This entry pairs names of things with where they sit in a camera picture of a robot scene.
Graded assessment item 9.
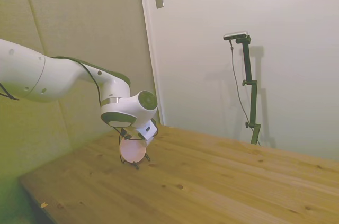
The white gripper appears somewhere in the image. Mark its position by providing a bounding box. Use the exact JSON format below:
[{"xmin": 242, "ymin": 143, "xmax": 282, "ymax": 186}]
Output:
[{"xmin": 135, "ymin": 119, "xmax": 159, "ymax": 147}]

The pink plastic bowl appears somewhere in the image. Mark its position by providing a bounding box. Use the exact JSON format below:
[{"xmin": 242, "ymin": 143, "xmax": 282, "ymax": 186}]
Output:
[{"xmin": 119, "ymin": 139, "xmax": 148, "ymax": 164}]

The black wire dish rack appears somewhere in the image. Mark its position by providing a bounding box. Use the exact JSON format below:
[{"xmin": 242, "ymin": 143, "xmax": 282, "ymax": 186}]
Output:
[{"xmin": 118, "ymin": 128, "xmax": 150, "ymax": 171}]

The dark green jointed camera stand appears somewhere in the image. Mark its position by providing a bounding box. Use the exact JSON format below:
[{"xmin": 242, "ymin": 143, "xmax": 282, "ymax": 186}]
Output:
[{"xmin": 235, "ymin": 35, "xmax": 262, "ymax": 146}]

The grey exterior camera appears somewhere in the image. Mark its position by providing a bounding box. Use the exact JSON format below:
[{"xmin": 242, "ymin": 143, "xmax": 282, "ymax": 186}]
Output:
[{"xmin": 223, "ymin": 31, "xmax": 249, "ymax": 41}]

